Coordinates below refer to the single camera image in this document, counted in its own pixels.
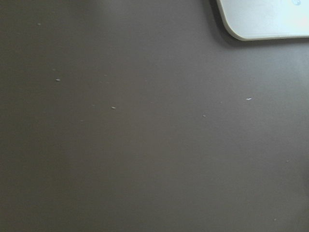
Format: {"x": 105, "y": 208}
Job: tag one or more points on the cream rabbit tray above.
{"x": 254, "y": 20}

